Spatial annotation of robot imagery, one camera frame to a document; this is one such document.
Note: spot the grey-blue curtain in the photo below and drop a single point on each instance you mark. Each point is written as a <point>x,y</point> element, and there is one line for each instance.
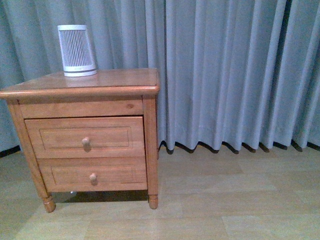
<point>231,71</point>

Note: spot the white ribbed air purifier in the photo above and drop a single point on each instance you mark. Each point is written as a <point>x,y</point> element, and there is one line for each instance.
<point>76,51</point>

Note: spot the wooden drawer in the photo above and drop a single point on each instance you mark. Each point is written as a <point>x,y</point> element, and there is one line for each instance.
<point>94,174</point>
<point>88,137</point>

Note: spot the wooden nightstand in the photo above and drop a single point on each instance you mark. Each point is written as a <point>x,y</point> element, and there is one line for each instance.
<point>108,93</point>

